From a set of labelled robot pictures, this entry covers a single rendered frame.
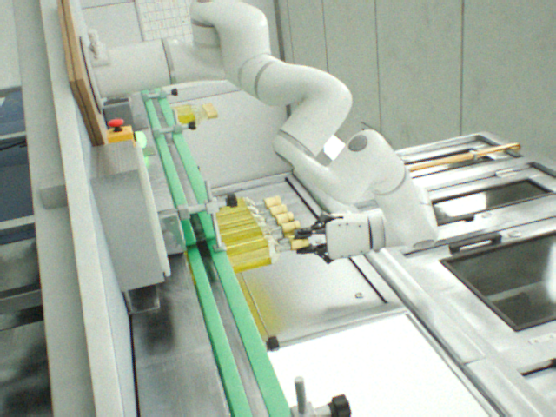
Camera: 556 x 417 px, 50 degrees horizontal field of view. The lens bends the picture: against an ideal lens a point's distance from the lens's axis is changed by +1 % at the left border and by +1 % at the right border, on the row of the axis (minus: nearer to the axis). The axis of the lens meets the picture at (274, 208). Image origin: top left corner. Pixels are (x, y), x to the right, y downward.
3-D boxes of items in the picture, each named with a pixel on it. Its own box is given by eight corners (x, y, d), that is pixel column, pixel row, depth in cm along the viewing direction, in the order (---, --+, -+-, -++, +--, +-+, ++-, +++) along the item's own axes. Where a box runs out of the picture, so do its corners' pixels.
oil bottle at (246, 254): (192, 286, 132) (284, 262, 136) (188, 264, 129) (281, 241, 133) (188, 273, 137) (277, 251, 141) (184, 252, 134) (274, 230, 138)
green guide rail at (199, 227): (185, 246, 131) (221, 238, 133) (184, 242, 131) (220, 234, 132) (137, 83, 285) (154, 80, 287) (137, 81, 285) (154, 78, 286)
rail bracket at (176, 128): (153, 139, 176) (197, 130, 178) (148, 115, 173) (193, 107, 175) (152, 135, 179) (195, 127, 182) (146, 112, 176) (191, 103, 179)
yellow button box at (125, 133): (109, 162, 156) (138, 156, 158) (102, 135, 153) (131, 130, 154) (109, 154, 162) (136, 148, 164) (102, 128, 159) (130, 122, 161)
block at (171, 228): (155, 261, 125) (188, 253, 127) (145, 221, 121) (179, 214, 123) (154, 253, 128) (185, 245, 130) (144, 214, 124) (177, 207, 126)
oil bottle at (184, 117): (150, 135, 235) (220, 122, 240) (147, 122, 233) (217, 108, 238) (149, 131, 240) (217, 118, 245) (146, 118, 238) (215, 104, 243)
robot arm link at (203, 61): (174, 96, 123) (248, 82, 126) (162, 35, 115) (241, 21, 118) (167, 77, 131) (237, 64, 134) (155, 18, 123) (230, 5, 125)
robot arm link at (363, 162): (356, 135, 126) (313, 191, 126) (307, 77, 110) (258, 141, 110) (413, 166, 115) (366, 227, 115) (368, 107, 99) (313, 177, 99)
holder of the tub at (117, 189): (128, 317, 108) (170, 306, 109) (89, 179, 96) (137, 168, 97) (124, 271, 123) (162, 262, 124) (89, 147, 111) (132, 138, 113)
